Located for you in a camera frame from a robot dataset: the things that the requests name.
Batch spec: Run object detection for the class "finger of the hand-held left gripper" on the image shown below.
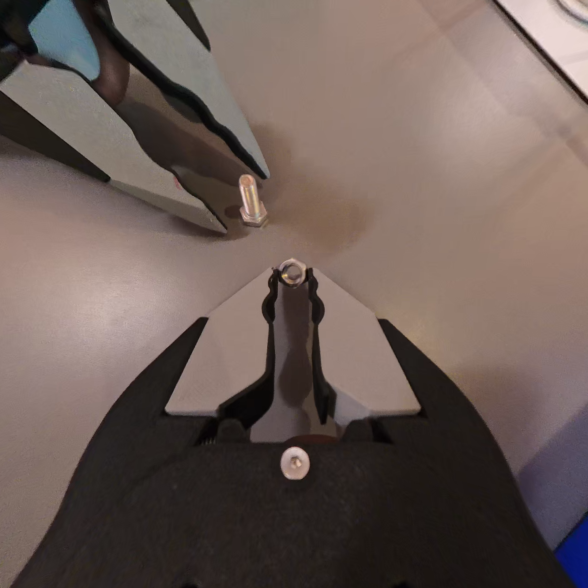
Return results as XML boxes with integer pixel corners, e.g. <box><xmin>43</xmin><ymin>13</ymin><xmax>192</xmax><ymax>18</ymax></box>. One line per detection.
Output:
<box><xmin>92</xmin><ymin>0</ymin><xmax>270</xmax><ymax>181</ymax></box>
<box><xmin>0</xmin><ymin>61</ymin><xmax>229</xmax><ymax>236</ymax></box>

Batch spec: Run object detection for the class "person's left hand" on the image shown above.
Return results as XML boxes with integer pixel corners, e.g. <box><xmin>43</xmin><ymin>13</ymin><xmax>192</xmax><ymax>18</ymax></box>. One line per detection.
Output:
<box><xmin>96</xmin><ymin>51</ymin><xmax>132</xmax><ymax>109</ymax></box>

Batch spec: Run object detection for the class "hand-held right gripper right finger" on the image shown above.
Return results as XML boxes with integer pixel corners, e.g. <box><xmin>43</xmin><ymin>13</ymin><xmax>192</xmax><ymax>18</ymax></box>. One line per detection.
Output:
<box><xmin>309</xmin><ymin>269</ymin><xmax>421</xmax><ymax>425</ymax></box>

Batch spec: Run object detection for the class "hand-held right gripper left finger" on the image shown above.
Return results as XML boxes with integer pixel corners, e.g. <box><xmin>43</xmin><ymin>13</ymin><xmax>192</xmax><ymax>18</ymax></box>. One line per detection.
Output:
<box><xmin>164</xmin><ymin>269</ymin><xmax>276</xmax><ymax>416</ymax></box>

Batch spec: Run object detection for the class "white tablet stand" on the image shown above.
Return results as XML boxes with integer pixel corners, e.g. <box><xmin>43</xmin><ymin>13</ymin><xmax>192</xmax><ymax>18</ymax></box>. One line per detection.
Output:
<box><xmin>494</xmin><ymin>0</ymin><xmax>588</xmax><ymax>103</ymax></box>

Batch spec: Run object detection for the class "silver hex nut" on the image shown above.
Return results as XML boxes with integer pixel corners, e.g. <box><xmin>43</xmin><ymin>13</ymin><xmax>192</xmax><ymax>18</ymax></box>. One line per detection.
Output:
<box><xmin>278</xmin><ymin>258</ymin><xmax>308</xmax><ymax>288</ymax></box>

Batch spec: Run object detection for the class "blue plastic bin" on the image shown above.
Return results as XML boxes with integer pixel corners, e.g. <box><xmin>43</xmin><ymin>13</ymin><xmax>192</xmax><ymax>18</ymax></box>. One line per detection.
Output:
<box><xmin>552</xmin><ymin>509</ymin><xmax>588</xmax><ymax>588</ymax></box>

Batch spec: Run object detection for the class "long silver hex bolt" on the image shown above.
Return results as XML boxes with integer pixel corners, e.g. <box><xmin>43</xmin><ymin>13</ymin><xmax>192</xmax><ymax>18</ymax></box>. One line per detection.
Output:
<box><xmin>237</xmin><ymin>173</ymin><xmax>268</xmax><ymax>228</ymax></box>

